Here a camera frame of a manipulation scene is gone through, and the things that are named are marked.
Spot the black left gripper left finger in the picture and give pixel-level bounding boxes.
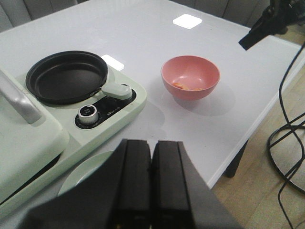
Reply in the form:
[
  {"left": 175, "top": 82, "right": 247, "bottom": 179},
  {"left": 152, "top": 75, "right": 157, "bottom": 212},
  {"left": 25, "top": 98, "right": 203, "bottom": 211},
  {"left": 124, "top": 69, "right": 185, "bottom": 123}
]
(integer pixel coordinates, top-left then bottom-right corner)
[{"left": 22, "top": 139, "right": 151, "bottom": 229}]

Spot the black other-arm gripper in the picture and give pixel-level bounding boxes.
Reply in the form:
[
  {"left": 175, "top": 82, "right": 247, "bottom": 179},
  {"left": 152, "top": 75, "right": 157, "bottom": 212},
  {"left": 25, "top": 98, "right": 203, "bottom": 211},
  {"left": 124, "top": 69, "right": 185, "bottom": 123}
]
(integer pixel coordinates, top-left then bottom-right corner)
[{"left": 238, "top": 0, "right": 305, "bottom": 50}]

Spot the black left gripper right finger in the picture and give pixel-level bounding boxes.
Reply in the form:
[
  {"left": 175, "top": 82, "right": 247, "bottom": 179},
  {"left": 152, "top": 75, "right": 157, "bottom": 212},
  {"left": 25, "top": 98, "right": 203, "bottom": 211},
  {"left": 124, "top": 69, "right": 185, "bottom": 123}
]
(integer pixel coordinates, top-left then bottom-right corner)
[{"left": 152, "top": 141, "right": 242, "bottom": 229}]

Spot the pink bowl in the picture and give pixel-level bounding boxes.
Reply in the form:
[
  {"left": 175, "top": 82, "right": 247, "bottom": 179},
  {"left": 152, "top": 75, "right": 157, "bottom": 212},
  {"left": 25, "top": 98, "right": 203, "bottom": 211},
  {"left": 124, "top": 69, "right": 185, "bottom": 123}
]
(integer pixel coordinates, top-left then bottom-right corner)
[{"left": 161, "top": 55, "right": 220, "bottom": 101}]

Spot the green breakfast maker lid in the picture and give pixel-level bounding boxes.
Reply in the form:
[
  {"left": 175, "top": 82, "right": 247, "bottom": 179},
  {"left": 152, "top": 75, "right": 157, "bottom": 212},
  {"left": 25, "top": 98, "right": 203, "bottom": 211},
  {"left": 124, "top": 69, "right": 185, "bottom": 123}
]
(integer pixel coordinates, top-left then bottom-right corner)
[{"left": 0, "top": 71, "right": 70, "bottom": 199}]

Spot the orange shrimp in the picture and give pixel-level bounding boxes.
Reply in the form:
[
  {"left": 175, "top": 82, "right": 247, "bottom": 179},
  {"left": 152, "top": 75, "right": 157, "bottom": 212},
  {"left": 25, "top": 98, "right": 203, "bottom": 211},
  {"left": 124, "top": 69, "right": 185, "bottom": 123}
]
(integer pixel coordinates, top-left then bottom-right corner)
[{"left": 172, "top": 83, "right": 203, "bottom": 91}]

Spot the light green round plate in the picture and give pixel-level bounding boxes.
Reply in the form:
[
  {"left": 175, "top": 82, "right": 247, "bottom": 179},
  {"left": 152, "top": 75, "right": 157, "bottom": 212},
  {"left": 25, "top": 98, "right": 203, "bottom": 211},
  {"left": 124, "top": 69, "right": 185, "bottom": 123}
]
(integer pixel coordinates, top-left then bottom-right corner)
[{"left": 58, "top": 150, "right": 114, "bottom": 196}]

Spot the left silver control knob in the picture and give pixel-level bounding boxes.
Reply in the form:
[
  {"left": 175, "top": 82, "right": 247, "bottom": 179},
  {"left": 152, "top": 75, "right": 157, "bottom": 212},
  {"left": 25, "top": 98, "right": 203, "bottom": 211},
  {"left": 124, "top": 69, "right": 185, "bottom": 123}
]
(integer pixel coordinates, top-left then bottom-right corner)
[{"left": 78, "top": 104, "right": 99, "bottom": 125}]

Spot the black round floor stand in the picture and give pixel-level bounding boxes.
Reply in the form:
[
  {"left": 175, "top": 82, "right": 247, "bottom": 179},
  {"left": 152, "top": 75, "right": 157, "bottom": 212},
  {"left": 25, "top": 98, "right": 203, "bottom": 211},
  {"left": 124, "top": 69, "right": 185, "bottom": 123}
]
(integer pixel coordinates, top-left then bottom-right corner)
[{"left": 267, "top": 125, "right": 305, "bottom": 179}]

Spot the black round frying pan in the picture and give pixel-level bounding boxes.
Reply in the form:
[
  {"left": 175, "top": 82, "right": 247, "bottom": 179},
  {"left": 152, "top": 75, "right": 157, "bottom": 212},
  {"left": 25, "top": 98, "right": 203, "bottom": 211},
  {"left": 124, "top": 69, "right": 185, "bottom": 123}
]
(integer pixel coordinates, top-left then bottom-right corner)
[{"left": 25, "top": 50, "right": 133, "bottom": 105}]

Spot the left grey upholstered chair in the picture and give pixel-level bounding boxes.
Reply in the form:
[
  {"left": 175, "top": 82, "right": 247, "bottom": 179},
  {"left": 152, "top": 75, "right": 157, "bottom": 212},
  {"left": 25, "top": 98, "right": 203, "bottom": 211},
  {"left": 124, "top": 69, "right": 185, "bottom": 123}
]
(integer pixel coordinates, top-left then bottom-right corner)
[{"left": 0, "top": 0, "right": 84, "bottom": 32}]

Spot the black cable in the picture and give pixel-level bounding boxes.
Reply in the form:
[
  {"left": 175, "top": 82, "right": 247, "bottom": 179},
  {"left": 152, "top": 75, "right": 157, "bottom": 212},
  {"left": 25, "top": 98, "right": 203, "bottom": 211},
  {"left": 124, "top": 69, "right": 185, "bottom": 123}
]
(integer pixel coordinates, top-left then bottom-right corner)
[{"left": 277, "top": 40, "right": 305, "bottom": 229}]

